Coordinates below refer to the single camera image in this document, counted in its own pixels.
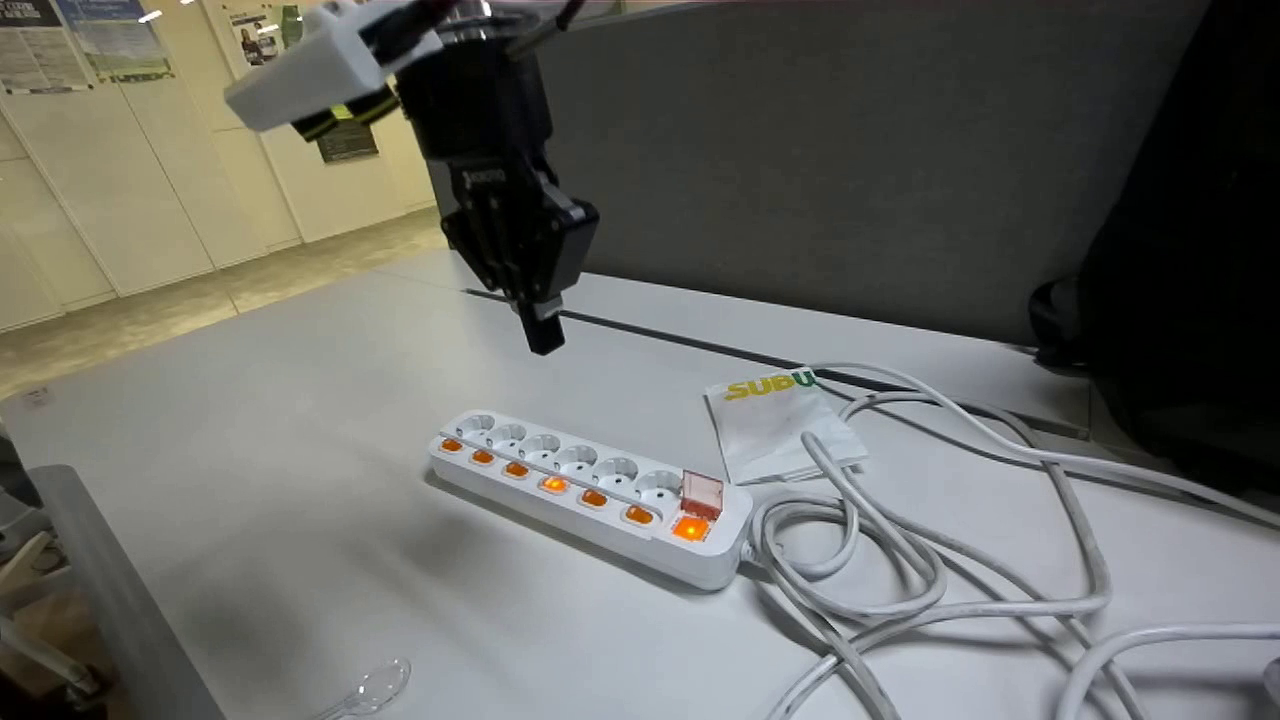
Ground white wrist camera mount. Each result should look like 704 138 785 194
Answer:
219 0 451 169

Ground clear plastic spoon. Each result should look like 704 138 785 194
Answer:
317 651 414 720

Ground white power cable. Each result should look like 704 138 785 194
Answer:
741 355 1280 720

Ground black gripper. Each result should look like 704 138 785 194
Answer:
396 36 603 360

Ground white napkin packet green print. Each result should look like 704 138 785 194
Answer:
699 363 870 490

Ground white power strip orange switches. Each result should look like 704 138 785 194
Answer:
423 406 758 595

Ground wall poster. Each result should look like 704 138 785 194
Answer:
0 0 180 102

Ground grey partition panel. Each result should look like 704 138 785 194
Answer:
528 0 1210 348

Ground small wall notice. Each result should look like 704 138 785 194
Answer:
229 4 310 74

